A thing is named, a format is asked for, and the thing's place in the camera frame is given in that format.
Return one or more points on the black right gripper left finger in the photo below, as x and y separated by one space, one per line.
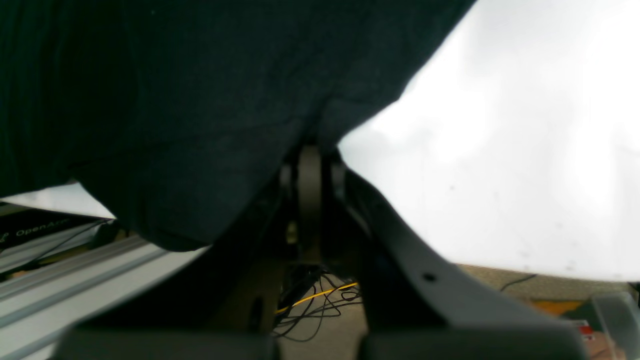
222 305

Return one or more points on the aluminium frame rail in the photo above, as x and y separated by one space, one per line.
51 282

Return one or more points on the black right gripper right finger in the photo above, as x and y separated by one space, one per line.
419 306

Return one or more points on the black t-shirt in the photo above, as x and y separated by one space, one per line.
174 114

